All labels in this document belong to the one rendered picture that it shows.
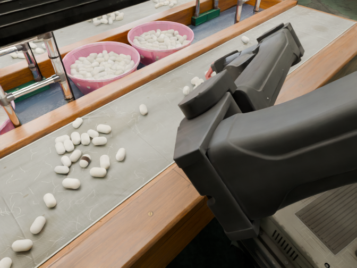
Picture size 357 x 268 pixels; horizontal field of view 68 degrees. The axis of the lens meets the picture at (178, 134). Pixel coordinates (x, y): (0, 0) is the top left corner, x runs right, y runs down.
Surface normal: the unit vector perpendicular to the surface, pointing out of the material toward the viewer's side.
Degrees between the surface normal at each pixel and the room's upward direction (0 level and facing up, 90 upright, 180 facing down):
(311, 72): 0
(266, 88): 47
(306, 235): 1
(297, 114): 41
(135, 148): 0
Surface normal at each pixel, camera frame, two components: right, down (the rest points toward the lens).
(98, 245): 0.01, -0.71
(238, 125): -0.36, -0.85
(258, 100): 0.70, -0.31
